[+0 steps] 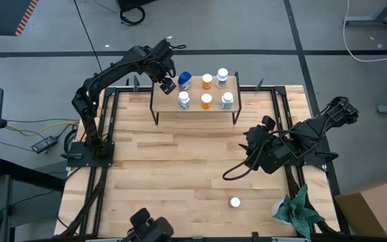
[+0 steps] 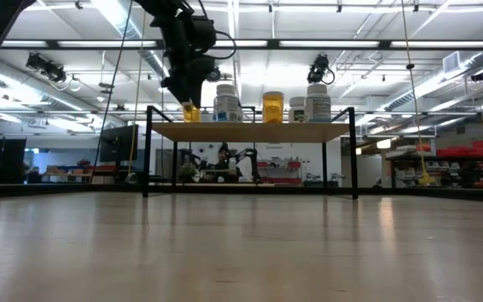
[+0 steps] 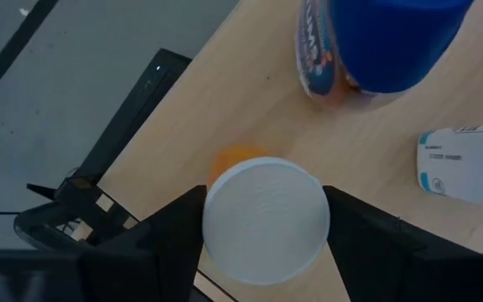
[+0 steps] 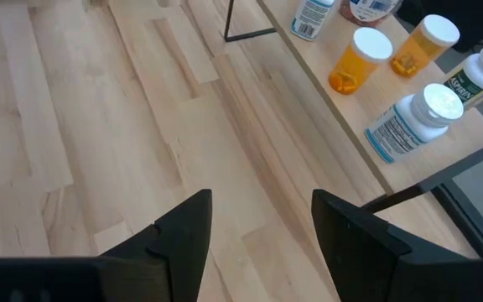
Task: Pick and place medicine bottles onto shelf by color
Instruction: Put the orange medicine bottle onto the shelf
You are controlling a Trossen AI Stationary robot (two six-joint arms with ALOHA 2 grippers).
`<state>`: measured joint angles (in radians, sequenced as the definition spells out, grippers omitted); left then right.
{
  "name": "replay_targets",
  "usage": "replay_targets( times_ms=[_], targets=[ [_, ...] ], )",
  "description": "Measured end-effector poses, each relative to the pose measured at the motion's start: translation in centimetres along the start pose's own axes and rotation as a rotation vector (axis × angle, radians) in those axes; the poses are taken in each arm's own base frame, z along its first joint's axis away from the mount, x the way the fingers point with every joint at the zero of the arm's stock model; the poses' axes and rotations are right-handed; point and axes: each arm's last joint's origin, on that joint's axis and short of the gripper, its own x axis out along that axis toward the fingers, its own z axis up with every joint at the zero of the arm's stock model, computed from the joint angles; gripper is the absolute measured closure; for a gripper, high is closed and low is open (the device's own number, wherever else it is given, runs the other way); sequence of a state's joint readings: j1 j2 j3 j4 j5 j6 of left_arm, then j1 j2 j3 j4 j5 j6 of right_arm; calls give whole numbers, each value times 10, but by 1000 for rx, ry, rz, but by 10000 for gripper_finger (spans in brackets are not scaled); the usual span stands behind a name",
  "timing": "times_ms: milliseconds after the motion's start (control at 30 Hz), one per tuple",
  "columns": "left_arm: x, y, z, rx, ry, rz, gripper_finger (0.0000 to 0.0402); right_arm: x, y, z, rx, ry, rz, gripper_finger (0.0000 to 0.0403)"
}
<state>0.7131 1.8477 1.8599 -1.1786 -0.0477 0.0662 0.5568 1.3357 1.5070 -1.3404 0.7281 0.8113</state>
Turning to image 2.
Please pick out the round black ceiling fixture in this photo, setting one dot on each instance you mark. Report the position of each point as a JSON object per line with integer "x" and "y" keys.
{"x": 217, "y": 75}

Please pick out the black ceiling speaker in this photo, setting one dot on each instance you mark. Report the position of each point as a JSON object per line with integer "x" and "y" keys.
{"x": 481, "y": 76}

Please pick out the wooden shelf black metal frame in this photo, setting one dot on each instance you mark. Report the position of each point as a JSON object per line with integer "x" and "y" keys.
{"x": 250, "y": 132}

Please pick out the small green plant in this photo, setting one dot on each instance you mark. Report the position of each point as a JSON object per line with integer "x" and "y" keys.
{"x": 188, "y": 172}

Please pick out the white rack red bins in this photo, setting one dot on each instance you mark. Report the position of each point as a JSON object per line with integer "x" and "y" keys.
{"x": 294, "y": 165}

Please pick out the black overhead light beam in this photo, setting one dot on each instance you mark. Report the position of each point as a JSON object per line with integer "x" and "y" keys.
{"x": 329, "y": 43}

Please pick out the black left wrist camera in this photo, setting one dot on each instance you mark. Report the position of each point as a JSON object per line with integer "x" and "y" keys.
{"x": 204, "y": 33}

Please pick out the squat amber pill bottle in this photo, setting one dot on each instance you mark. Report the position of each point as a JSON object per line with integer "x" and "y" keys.
{"x": 192, "y": 115}

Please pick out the dark background cabinet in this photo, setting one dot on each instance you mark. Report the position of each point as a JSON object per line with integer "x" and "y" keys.
{"x": 6, "y": 161}

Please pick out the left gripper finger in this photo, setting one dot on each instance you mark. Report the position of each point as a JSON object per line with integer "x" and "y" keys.
{"x": 180, "y": 90}
{"x": 198, "y": 90}

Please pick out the white supplement bottle text label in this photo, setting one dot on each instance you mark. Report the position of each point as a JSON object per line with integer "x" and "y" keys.
{"x": 318, "y": 105}

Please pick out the black background robot arm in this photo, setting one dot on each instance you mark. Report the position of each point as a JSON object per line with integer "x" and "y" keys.
{"x": 252, "y": 161}
{"x": 195, "y": 159}

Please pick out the white aspirin bottle green label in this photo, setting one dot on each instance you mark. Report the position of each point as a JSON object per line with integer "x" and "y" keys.
{"x": 297, "y": 111}

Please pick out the small white background bottle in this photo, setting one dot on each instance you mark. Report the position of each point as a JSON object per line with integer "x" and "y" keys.
{"x": 232, "y": 164}

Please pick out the white bottle blue banded label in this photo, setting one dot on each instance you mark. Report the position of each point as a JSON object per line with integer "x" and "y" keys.
{"x": 227, "y": 107}

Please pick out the person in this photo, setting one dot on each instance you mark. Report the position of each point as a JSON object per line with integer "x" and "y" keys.
{"x": 223, "y": 161}

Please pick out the black ceiling camera cluster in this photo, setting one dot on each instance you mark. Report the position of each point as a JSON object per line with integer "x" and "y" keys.
{"x": 46, "y": 67}

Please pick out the amber pill bottle white cap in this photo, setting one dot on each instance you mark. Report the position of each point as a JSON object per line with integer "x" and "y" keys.
{"x": 273, "y": 109}

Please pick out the white ceiling air vent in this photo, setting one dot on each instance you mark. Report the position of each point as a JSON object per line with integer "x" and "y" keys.
{"x": 451, "y": 62}

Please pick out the background workbench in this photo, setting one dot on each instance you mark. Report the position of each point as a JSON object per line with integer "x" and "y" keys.
{"x": 69, "y": 170}

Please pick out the black monitor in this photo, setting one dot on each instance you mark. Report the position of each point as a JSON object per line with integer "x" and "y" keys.
{"x": 120, "y": 144}

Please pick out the black overhead camera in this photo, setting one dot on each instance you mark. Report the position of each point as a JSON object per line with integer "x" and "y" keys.
{"x": 319, "y": 67}

